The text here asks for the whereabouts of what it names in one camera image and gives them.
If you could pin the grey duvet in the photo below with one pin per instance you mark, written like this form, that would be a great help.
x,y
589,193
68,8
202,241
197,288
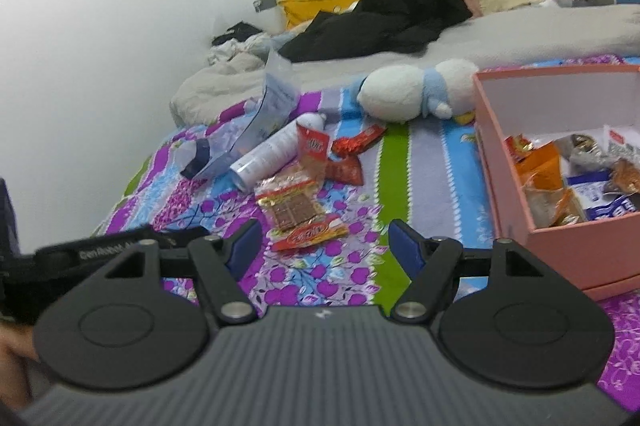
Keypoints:
x,y
525,41

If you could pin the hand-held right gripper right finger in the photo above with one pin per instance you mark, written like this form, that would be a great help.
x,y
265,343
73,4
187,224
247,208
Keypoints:
x,y
406,248

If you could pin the white label snack packet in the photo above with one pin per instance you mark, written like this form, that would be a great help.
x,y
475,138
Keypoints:
x,y
622,149

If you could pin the small red triangular packet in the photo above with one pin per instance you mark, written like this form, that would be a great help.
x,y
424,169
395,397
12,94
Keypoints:
x,y
345,169

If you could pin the red wrapper snack bar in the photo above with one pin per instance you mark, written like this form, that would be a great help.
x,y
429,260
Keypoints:
x,y
357,140

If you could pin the red and yellow snack packet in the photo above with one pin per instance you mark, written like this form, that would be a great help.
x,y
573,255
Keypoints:
x,y
310,233

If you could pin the white spray bottle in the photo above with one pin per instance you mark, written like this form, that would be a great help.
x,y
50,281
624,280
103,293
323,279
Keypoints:
x,y
272,151

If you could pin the silver foil snack packet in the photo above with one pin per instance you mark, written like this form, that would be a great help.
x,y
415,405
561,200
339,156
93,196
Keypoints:
x,y
587,151

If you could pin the black coat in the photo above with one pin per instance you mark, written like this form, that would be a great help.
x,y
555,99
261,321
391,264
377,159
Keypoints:
x,y
390,16

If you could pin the white and blue plush toy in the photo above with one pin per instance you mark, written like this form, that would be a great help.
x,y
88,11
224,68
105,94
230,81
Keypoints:
x,y
400,91

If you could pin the floral striped bedsheet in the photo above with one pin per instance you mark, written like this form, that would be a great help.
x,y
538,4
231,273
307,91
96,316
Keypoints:
x,y
430,186

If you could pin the clear packet of brown squares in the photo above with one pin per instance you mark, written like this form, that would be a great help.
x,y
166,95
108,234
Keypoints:
x,y
292,206

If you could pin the blue and white snack packet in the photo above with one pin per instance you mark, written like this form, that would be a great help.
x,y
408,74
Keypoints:
x,y
585,188
612,208

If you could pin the small red snack packet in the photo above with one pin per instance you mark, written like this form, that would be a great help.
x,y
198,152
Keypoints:
x,y
517,149

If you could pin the person's left hand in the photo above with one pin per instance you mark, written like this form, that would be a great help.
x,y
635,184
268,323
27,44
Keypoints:
x,y
12,356

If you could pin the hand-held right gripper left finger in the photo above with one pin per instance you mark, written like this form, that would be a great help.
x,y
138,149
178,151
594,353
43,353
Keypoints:
x,y
245,243

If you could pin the clear plastic bag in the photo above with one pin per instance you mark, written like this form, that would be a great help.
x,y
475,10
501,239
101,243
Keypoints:
x,y
272,101

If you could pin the black cloth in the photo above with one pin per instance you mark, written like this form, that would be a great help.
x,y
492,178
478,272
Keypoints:
x,y
235,31

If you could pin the clear orange snack packet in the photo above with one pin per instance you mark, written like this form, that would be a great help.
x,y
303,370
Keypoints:
x,y
555,206

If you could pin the white cloth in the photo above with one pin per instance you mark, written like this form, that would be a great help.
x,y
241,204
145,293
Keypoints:
x,y
235,51

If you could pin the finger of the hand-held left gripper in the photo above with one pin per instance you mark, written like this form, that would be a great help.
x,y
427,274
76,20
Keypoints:
x,y
75,256

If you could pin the pink cardboard box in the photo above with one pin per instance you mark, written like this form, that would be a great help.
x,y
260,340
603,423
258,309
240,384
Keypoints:
x,y
565,256

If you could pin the yellow pillow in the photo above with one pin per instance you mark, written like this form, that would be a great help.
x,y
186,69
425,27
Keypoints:
x,y
315,4

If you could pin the orange packet with red label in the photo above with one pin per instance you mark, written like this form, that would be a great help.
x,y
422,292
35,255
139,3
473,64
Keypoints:
x,y
312,146

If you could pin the grey wall socket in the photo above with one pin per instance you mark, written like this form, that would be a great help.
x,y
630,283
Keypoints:
x,y
264,3

